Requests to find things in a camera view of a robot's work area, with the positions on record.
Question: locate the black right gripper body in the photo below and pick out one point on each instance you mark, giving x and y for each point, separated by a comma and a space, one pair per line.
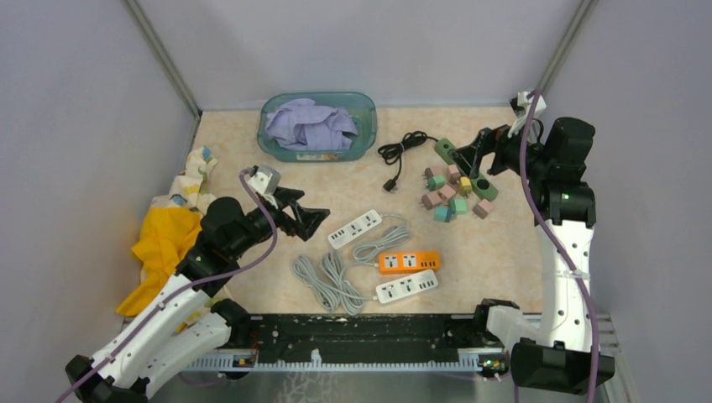
507, 152

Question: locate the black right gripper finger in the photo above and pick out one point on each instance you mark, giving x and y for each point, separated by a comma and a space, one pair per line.
475, 161
484, 141

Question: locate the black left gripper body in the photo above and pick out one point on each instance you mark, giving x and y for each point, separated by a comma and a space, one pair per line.
282, 219

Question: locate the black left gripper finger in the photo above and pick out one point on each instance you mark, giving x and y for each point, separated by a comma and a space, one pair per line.
285, 196
308, 220

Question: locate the green power strip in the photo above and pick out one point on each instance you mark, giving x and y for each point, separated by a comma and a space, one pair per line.
482, 187

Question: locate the pink usb plug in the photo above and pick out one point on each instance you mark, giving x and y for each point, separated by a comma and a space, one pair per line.
431, 200
432, 171

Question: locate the white power strip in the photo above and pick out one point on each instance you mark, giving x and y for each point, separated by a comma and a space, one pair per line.
406, 287
354, 229

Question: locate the orange power strip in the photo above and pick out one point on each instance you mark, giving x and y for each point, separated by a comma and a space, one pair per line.
405, 263

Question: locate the teal usb plug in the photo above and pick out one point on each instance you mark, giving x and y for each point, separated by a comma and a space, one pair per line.
442, 214

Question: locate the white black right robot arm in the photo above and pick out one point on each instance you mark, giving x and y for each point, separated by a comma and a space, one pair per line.
562, 352

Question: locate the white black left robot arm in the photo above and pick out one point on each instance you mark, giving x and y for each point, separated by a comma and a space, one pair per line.
149, 351

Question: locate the purple cloth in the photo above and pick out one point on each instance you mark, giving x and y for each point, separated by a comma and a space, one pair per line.
304, 125

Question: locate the yellow patterned cloth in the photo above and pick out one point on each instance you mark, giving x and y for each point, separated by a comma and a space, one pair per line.
170, 229

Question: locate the teal plastic basin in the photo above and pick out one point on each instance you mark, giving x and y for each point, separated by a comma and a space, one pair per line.
361, 108

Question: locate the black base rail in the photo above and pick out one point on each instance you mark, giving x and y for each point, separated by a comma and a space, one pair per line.
448, 343

